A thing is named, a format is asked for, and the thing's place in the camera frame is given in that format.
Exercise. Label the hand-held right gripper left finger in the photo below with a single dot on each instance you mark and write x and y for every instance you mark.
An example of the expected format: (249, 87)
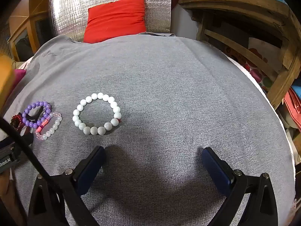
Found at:
(90, 169)

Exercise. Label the polka dot paper bag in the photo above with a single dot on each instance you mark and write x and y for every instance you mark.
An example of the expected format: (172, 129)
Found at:
(258, 51)

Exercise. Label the red cushion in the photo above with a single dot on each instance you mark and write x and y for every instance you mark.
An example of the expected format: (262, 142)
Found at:
(115, 18)

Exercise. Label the grey cloth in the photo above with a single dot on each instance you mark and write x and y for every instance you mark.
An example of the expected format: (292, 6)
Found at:
(164, 87)

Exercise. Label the wooden cabinet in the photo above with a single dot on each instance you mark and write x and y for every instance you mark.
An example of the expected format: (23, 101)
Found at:
(35, 9)

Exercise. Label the person's left forearm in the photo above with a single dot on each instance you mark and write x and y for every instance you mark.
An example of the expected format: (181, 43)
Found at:
(6, 188)

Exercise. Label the coral pink bag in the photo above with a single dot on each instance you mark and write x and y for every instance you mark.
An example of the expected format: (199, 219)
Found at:
(292, 108)

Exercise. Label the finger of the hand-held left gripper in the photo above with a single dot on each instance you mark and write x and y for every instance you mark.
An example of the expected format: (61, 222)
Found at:
(27, 138)

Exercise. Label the magenta cushion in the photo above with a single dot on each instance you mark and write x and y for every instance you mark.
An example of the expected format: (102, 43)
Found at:
(19, 75)

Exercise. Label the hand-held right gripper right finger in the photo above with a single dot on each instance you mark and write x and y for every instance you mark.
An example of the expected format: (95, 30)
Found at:
(216, 169)

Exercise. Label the wooden chair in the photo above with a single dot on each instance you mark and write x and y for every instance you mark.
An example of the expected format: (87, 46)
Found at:
(235, 7)

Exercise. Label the silver quilted foil mat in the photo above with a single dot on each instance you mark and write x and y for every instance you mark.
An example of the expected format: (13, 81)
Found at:
(68, 9)

